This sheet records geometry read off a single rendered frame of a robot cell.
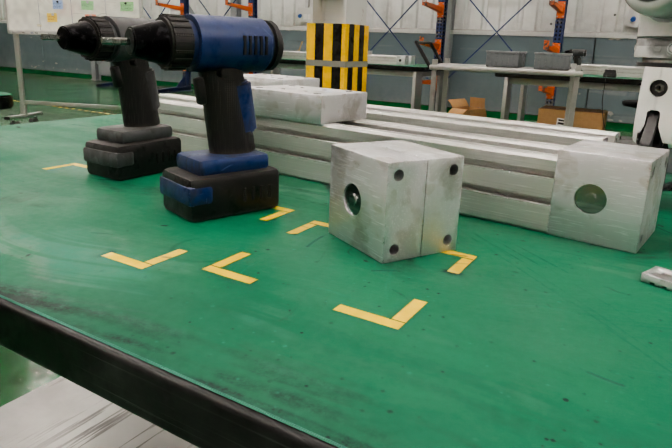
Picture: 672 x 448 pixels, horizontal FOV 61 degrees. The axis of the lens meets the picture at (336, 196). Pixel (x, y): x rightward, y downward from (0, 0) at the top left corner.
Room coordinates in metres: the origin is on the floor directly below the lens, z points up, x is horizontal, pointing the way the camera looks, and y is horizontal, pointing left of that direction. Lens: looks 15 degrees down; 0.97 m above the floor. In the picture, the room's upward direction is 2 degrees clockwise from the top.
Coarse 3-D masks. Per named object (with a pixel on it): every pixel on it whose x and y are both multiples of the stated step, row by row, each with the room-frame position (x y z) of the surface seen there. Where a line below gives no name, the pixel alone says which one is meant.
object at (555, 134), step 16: (368, 112) 0.98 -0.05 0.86; (384, 112) 0.97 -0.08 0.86; (400, 112) 1.03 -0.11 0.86; (416, 112) 1.01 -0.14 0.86; (432, 112) 1.00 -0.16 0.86; (448, 128) 0.89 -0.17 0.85; (464, 128) 0.87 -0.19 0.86; (480, 128) 0.86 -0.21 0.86; (496, 128) 0.84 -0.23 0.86; (512, 128) 0.83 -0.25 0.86; (528, 128) 0.83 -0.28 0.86; (544, 128) 0.87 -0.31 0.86; (560, 128) 0.86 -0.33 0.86; (576, 128) 0.86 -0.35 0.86; (560, 144) 0.78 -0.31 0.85
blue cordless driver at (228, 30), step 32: (128, 32) 0.59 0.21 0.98; (160, 32) 0.59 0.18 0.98; (192, 32) 0.61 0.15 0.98; (224, 32) 0.63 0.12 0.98; (256, 32) 0.65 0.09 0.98; (160, 64) 0.61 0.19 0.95; (192, 64) 0.62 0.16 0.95; (224, 64) 0.63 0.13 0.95; (256, 64) 0.66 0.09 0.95; (224, 96) 0.64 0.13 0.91; (224, 128) 0.64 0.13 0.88; (192, 160) 0.62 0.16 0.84; (224, 160) 0.62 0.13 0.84; (256, 160) 0.65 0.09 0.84; (192, 192) 0.59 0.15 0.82; (224, 192) 0.61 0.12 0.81; (256, 192) 0.64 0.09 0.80
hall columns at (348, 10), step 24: (312, 0) 4.07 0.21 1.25; (336, 0) 4.13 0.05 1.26; (360, 0) 4.10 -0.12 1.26; (312, 24) 4.04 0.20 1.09; (336, 24) 3.95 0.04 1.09; (360, 24) 4.11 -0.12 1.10; (312, 48) 4.04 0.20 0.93; (336, 48) 3.95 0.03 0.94; (360, 48) 4.08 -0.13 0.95; (312, 72) 4.04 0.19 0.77; (336, 72) 3.94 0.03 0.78; (360, 72) 4.10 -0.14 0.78
